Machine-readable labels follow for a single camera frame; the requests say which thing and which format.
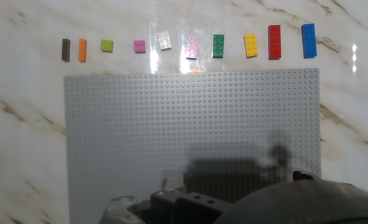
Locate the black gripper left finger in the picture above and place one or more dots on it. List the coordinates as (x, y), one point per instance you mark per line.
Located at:
(190, 208)

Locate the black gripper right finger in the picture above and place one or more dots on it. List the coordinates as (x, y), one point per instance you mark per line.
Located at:
(300, 175)

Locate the blue long Lego brick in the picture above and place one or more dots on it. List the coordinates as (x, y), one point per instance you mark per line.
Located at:
(309, 40)

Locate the red long Lego brick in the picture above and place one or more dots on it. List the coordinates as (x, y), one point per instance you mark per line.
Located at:
(274, 42)

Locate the yellow Lego brick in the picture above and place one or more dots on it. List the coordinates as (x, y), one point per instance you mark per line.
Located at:
(251, 45)

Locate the grey Lego baseplate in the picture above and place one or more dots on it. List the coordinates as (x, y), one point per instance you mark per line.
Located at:
(171, 124)

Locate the light pink Lego brick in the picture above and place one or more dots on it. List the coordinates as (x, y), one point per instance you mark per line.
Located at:
(192, 47)

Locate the magenta square Lego brick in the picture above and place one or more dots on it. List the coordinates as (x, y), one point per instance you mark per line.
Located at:
(139, 46)

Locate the white Lego brick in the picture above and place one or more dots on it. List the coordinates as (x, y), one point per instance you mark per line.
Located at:
(164, 40)

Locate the lime green square Lego brick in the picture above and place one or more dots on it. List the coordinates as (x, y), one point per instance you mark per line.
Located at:
(106, 45)

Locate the orange narrow Lego brick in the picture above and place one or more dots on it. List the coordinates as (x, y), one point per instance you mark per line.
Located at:
(82, 50)

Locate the black narrow Lego brick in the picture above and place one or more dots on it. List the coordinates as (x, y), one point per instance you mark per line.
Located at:
(66, 49)

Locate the white marble pattern board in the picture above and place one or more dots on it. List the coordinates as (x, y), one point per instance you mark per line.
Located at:
(31, 124)

